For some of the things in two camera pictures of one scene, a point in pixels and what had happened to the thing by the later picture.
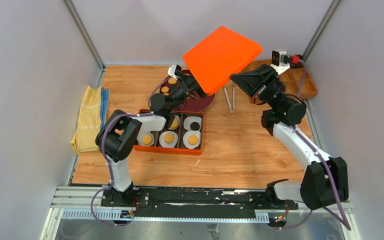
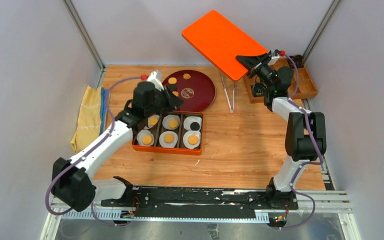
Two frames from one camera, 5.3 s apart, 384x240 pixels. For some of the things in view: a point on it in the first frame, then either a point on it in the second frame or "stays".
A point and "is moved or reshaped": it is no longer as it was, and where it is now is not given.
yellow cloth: [84, 138] stays
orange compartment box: [183, 134] stays
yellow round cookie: [147, 139] stays
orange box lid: [220, 55] is moved or reshaped
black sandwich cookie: [194, 126] stays
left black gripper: [188, 86] to [170, 98]
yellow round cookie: [192, 140] stays
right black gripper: [257, 82] to [256, 63]
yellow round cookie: [169, 138] stays
